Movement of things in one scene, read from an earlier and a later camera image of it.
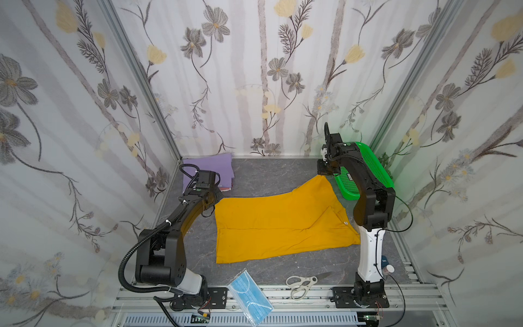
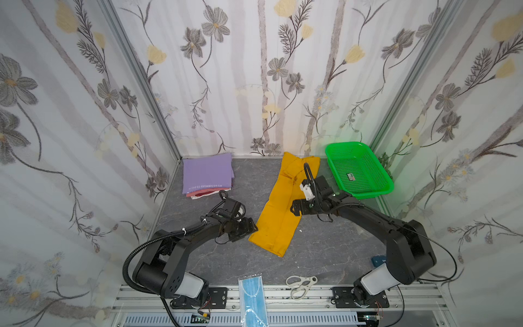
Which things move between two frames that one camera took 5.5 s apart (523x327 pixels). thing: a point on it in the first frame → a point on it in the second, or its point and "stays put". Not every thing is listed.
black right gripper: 327,165 → 302,205
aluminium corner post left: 112,12 stays put
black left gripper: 205,195 → 245,226
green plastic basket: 346,179 stays put
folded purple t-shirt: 220,163 stays put
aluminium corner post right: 443,23 stays put
